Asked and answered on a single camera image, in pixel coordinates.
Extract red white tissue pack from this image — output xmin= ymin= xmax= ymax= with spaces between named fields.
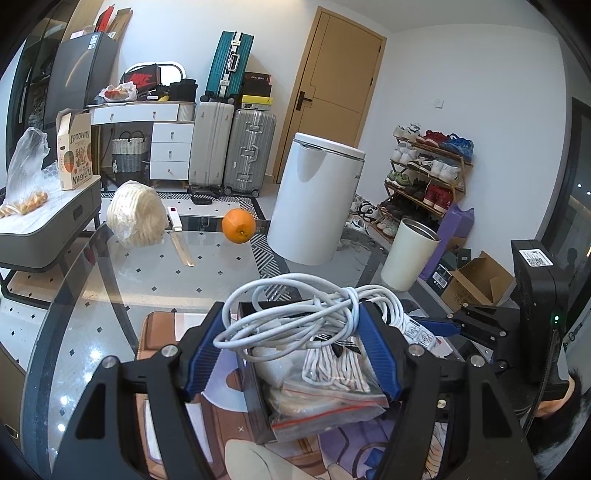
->
xmin=402 ymin=317 xmax=437 ymax=351

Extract bagged white adidas laces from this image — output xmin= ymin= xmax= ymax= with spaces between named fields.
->
xmin=301 ymin=336 xmax=379 ymax=394

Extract bagged thick white rope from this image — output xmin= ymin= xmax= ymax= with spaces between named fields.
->
xmin=264 ymin=377 xmax=392 ymax=441

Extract white cable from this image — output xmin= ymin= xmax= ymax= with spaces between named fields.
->
xmin=211 ymin=272 xmax=438 ymax=363

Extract white foam block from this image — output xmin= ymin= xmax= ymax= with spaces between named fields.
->
xmin=254 ymin=350 xmax=307 ymax=389

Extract open cardboard box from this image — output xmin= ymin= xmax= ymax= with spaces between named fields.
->
xmin=427 ymin=251 xmax=515 ymax=311

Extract small white trash bin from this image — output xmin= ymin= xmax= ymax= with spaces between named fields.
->
xmin=381 ymin=218 xmax=440 ymax=292

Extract purple paper bag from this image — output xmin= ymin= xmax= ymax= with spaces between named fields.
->
xmin=420 ymin=204 xmax=475 ymax=281

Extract anime printed desk mat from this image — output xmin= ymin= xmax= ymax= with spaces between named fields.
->
xmin=135 ymin=310 xmax=463 ymax=480

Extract wooden shoe rack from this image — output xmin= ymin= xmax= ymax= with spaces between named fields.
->
xmin=376 ymin=123 xmax=474 ymax=238

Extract black cardboard box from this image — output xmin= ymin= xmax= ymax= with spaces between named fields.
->
xmin=235 ymin=299 xmax=417 ymax=446

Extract white cylindrical appliance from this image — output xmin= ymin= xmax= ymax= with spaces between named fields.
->
xmin=267 ymin=132 xmax=366 ymax=266

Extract grey side table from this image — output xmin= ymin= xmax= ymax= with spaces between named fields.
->
xmin=1 ymin=175 xmax=101 ymax=309

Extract orange fruit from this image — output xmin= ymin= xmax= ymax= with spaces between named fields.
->
xmin=221 ymin=208 xmax=256 ymax=244

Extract bagged white noodle bundle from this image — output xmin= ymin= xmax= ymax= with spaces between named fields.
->
xmin=106 ymin=180 xmax=168 ymax=248

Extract silver suitcase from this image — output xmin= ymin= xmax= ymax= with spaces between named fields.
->
xmin=223 ymin=109 xmax=276 ymax=197

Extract plastic bag with snacks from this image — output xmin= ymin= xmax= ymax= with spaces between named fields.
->
xmin=1 ymin=127 xmax=60 ymax=218

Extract wooden door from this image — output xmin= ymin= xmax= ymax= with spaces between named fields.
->
xmin=273 ymin=7 xmax=387 ymax=183

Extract wicker basket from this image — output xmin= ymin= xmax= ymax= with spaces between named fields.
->
xmin=112 ymin=130 xmax=150 ymax=174

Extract white suitcase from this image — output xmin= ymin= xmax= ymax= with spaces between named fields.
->
xmin=188 ymin=102 xmax=235 ymax=187

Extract orange fruit carton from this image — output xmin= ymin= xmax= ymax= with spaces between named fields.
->
xmin=56 ymin=109 xmax=92 ymax=191

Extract teal suitcase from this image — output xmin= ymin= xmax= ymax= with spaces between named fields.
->
xmin=200 ymin=31 xmax=254 ymax=104

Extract white drawer desk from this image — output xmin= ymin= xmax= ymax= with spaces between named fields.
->
xmin=91 ymin=101 xmax=197 ymax=183

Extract black cabinet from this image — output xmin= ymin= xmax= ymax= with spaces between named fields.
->
xmin=6 ymin=6 xmax=67 ymax=162

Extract red black shoe box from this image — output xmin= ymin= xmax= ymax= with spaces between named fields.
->
xmin=120 ymin=63 xmax=161 ymax=93

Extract dark grey refrigerator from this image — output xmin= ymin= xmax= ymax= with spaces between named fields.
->
xmin=44 ymin=32 xmax=118 ymax=128

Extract white handled knife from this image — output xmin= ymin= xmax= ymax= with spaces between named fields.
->
xmin=167 ymin=207 xmax=195 ymax=268

